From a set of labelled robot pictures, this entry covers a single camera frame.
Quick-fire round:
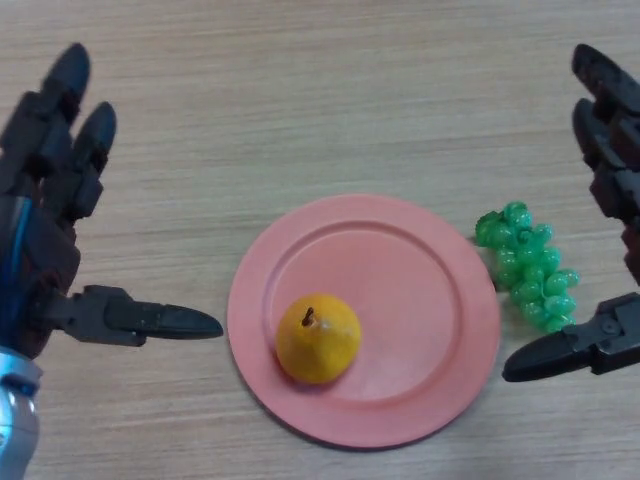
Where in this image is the yellow pear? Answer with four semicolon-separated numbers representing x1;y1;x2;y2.
275;294;362;385

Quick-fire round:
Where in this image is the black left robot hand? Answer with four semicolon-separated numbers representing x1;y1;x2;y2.
0;42;225;359

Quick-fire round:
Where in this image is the green grape bunch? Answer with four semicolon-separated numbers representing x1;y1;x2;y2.
473;200;581;335

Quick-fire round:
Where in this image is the pink round plate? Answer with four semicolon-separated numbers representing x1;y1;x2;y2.
227;194;501;450

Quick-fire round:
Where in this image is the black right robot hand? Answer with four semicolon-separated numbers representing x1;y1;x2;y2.
501;43;640;384

